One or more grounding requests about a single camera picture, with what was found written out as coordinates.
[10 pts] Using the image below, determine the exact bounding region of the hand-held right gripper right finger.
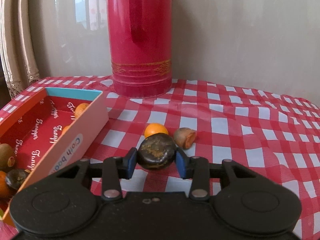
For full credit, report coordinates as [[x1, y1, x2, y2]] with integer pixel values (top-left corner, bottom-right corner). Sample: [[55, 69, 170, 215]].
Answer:
[[175, 149, 262, 202]]

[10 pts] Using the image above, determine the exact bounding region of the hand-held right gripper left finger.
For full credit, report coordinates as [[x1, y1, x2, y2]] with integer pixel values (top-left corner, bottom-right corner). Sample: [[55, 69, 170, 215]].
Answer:
[[56, 147, 137, 202]]

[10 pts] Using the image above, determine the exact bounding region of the dark brown round fruit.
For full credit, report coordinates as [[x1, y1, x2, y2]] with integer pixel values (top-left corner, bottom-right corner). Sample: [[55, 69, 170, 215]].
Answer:
[[5, 169, 32, 190], [138, 134, 177, 170]]

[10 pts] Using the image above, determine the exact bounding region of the pink cardboard box red inside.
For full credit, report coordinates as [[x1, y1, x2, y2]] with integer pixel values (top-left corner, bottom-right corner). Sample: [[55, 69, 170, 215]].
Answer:
[[0, 87, 109, 227]]

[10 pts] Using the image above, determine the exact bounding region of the brown kiwi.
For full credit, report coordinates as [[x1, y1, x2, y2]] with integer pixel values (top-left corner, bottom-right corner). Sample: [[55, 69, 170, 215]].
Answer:
[[0, 144, 15, 172]]

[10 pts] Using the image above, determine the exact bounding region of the brown fruit half orange flesh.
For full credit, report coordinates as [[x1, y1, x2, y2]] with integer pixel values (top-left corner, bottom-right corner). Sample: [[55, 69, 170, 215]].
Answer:
[[174, 127, 196, 150]]

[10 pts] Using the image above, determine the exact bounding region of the red white checkered tablecloth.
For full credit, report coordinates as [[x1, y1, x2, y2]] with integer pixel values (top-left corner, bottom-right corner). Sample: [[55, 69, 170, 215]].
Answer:
[[0, 76, 320, 240]]

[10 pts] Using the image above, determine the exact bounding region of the red thermos flask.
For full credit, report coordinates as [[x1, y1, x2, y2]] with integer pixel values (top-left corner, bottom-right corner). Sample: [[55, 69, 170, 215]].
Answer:
[[104, 0, 174, 98]]

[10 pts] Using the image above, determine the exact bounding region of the beige lace curtain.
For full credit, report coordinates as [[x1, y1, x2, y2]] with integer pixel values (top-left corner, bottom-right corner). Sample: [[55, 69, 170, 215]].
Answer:
[[0, 0, 40, 99]]

